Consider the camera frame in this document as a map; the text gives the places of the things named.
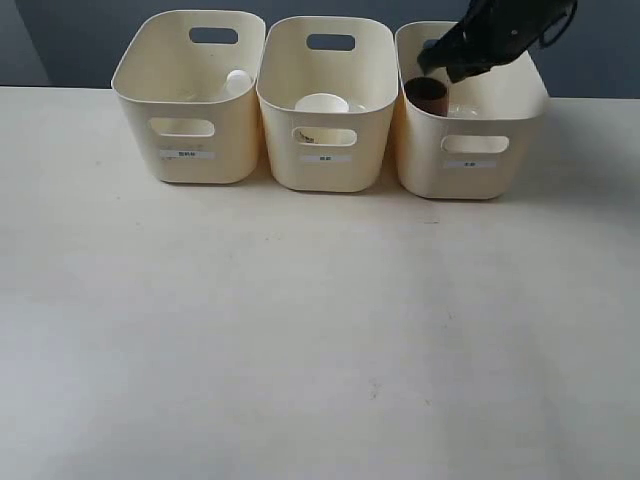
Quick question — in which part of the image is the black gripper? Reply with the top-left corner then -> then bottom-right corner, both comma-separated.
417,0 -> 578,84

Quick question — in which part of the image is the brown wooden cup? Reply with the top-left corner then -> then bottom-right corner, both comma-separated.
404,77 -> 449,117

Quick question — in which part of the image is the white paper cup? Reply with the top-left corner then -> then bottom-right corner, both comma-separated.
293,93 -> 357,146

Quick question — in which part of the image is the clear plastic bottle white cap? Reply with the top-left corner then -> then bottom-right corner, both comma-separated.
214,69 -> 253,102

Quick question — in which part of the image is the right cream plastic bin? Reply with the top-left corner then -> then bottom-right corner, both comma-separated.
392,53 -> 549,200

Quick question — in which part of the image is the cream plastic bin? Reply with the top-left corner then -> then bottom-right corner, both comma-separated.
111,10 -> 266,184
392,53 -> 549,200
256,16 -> 399,193

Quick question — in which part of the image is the middle cream plastic bin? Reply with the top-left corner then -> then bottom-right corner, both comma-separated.
256,16 -> 399,193

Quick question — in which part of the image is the left cream plastic bin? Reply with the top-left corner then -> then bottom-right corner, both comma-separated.
111,10 -> 266,184

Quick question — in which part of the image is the black cable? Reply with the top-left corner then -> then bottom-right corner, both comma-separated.
537,0 -> 579,49

